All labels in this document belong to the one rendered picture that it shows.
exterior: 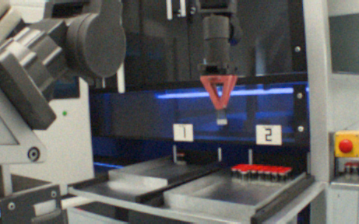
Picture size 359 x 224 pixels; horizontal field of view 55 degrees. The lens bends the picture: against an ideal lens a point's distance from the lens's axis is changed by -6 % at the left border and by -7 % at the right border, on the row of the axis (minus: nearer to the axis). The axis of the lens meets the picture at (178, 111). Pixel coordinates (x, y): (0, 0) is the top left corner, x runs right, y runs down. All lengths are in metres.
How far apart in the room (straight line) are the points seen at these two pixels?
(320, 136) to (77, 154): 0.98
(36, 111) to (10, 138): 0.04
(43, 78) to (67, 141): 1.18
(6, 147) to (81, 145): 1.23
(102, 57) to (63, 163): 1.16
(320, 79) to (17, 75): 0.90
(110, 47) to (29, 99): 0.14
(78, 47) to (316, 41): 0.82
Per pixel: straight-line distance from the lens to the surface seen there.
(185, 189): 1.02
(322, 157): 1.12
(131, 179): 1.19
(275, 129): 1.16
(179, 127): 1.35
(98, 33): 0.43
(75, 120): 1.57
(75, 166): 1.59
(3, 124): 0.37
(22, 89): 0.34
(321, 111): 1.11
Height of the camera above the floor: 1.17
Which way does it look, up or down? 3 degrees down
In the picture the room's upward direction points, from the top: 3 degrees counter-clockwise
